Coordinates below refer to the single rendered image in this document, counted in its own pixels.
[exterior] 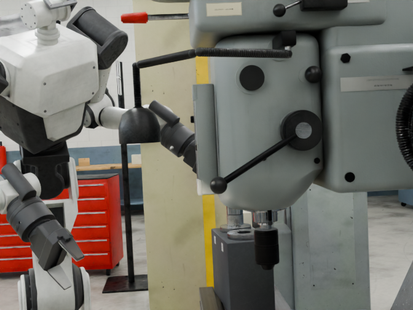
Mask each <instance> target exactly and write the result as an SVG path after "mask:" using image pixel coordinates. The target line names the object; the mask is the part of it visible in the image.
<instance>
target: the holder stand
mask: <svg viewBox="0 0 413 310"><path fill-rule="evenodd" d="M254 229H255V228H253V227H252V226H251V225H250V224H248V223H244V226H242V227H236V228H231V227H228V226H227V224H224V225H221V226H220V228H213V229H211V240H212V254H213V278H214V291H215V293H216V294H217V296H218V297H219V299H220V300H221V302H222V303H223V305H224V306H225V308H226V309H227V310H275V289H274V274H273V269H271V270H264V269H262V268H261V266H260V265H259V264H256V263H255V249H254Z"/></svg>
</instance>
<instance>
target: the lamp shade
mask: <svg viewBox="0 0 413 310"><path fill-rule="evenodd" d="M118 129H119V144H137V143H157V142H161V134H160V124H159V122H158V119H157V116H156V114H155V113H154V112H153V111H151V110H150V109H148V108H144V107H143V106H139V107H133V108H132V109H128V110H127V111H126V112H124V114H123V115H122V116H121V119H120V124H119V128H118Z"/></svg>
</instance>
